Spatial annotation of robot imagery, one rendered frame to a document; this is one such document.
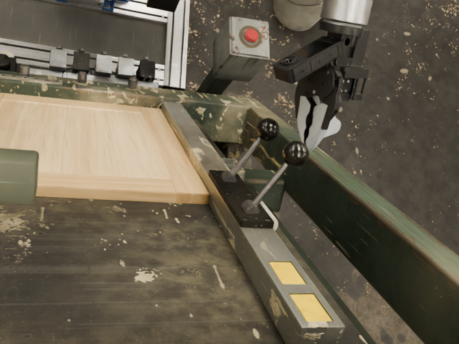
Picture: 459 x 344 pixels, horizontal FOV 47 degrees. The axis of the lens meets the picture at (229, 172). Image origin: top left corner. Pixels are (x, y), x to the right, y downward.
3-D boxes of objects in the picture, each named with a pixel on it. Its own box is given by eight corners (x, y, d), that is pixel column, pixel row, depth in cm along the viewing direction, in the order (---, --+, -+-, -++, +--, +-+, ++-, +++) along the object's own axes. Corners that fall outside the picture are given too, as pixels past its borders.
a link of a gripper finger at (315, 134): (339, 155, 91) (352, 103, 88) (315, 158, 87) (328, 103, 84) (326, 149, 93) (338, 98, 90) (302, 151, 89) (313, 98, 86)
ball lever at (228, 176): (229, 185, 90) (279, 123, 88) (235, 194, 87) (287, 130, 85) (213, 174, 88) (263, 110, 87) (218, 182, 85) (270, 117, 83)
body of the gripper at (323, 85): (362, 104, 88) (380, 31, 84) (326, 104, 83) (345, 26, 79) (328, 93, 94) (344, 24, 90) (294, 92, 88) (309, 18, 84)
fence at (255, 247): (178, 117, 141) (180, 102, 140) (337, 357, 56) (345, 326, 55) (160, 115, 139) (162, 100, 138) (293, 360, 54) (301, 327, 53)
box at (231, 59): (248, 48, 168) (269, 20, 151) (248, 83, 165) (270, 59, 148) (212, 43, 164) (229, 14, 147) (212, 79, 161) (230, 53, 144)
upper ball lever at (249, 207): (251, 216, 79) (307, 146, 78) (258, 227, 76) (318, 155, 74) (231, 203, 78) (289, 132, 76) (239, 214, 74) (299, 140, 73)
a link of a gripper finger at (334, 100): (334, 132, 85) (347, 78, 82) (328, 132, 84) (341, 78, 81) (313, 123, 89) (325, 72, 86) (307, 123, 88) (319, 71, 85)
